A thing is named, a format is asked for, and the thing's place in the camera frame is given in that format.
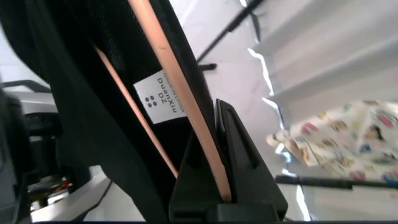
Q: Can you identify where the black garment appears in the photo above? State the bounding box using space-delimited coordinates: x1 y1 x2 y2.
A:
0 0 218 223

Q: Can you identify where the pink clothes hanger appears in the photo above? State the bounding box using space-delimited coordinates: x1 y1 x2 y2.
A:
93 0 233 203

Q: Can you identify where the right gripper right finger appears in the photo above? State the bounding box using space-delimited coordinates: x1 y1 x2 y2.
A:
214 98 289 222

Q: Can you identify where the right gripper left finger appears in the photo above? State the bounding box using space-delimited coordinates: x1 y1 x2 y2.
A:
169 132 224 222

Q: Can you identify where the white curtain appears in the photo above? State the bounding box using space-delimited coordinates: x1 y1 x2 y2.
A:
248 0 398 125

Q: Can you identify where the cream printed garment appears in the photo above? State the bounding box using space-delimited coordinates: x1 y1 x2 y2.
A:
266 99 398 187

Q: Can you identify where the black clothes rack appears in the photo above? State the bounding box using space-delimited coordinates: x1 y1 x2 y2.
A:
195 0 398 191

